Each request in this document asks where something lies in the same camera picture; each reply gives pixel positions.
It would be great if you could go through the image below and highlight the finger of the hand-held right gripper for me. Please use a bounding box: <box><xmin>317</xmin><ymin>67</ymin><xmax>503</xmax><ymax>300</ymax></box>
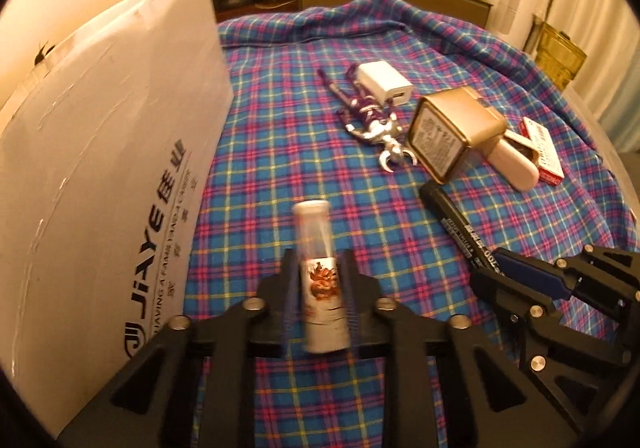
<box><xmin>497</xmin><ymin>244</ymin><xmax>640</xmax><ymax>315</ymax></box>
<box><xmin>470</xmin><ymin>268</ymin><xmax>633</xmax><ymax>434</ymax></box>

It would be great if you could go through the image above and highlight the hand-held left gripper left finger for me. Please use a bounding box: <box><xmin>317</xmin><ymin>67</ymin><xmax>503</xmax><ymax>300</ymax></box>
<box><xmin>57</xmin><ymin>248</ymin><xmax>302</xmax><ymax>448</ymax></box>

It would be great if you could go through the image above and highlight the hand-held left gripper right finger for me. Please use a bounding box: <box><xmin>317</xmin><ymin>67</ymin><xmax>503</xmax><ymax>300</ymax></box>
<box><xmin>340</xmin><ymin>250</ymin><xmax>587</xmax><ymax>448</ymax></box>

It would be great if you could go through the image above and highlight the clear vial with printed label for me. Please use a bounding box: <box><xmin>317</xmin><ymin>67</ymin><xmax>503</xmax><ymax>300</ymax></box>
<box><xmin>292</xmin><ymin>200</ymin><xmax>352</xmax><ymax>355</ymax></box>

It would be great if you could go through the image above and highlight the black marker pen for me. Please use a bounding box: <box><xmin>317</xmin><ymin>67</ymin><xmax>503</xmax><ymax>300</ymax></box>
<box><xmin>419</xmin><ymin>182</ymin><xmax>506</xmax><ymax>279</ymax></box>

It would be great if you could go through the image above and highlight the pale pink stapler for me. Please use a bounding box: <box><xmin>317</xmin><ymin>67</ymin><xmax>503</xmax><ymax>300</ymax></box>
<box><xmin>487</xmin><ymin>128</ymin><xmax>541</xmax><ymax>193</ymax></box>

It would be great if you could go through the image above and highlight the red white staples box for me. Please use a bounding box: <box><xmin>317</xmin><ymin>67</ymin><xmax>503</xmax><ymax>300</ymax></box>
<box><xmin>520</xmin><ymin>117</ymin><xmax>565</xmax><ymax>187</ymax></box>

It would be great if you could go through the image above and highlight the gold metal tin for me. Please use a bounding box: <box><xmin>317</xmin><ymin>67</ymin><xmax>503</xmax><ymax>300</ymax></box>
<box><xmin>409</xmin><ymin>88</ymin><xmax>508</xmax><ymax>185</ymax></box>

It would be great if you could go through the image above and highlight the purple silver toy figure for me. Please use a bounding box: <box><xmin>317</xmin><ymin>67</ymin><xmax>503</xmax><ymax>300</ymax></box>
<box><xmin>318</xmin><ymin>65</ymin><xmax>420</xmax><ymax>173</ymax></box>

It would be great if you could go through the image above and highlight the white cardboard box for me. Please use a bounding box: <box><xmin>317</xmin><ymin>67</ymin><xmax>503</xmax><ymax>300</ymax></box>
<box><xmin>0</xmin><ymin>0</ymin><xmax>234</xmax><ymax>440</ymax></box>

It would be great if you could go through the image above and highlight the yellow translucent container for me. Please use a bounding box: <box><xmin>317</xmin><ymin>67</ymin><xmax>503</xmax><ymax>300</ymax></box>
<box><xmin>534</xmin><ymin>20</ymin><xmax>587</xmax><ymax>89</ymax></box>

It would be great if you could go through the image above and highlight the blue pink plaid blanket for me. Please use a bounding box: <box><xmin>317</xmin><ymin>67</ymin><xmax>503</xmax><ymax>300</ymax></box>
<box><xmin>182</xmin><ymin>0</ymin><xmax>640</xmax><ymax>448</ymax></box>

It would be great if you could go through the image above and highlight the white charger block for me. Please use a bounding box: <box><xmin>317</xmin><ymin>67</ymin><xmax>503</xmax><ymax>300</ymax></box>
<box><xmin>356</xmin><ymin>62</ymin><xmax>415</xmax><ymax>106</ymax></box>

